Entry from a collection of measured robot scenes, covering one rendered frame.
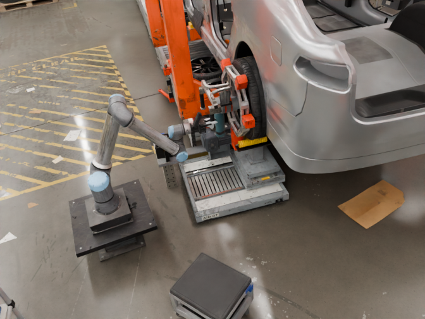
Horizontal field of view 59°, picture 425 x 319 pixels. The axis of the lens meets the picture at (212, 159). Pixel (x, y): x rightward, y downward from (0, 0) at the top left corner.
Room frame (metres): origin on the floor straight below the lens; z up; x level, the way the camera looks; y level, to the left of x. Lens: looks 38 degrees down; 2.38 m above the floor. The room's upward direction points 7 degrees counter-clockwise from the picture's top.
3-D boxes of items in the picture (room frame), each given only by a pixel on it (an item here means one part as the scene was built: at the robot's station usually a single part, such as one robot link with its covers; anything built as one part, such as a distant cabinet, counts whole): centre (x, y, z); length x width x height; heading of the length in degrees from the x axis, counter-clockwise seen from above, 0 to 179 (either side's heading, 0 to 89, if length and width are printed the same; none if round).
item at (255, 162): (2.72, -0.40, 0.32); 0.40 x 0.30 x 0.28; 11
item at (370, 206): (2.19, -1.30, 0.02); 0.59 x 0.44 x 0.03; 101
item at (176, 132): (2.43, 0.25, 0.81); 0.12 x 0.09 x 0.10; 101
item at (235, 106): (2.68, -0.16, 0.85); 0.21 x 0.14 x 0.14; 101
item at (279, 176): (2.72, -0.40, 0.13); 0.50 x 0.36 x 0.10; 11
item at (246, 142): (2.59, -0.35, 0.51); 0.29 x 0.06 x 0.06; 101
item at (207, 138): (2.99, -0.13, 0.26); 0.42 x 0.18 x 0.35; 101
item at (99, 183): (2.15, 0.85, 0.58); 0.17 x 0.15 x 0.18; 11
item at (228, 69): (2.69, -0.23, 0.85); 0.54 x 0.07 x 0.54; 11
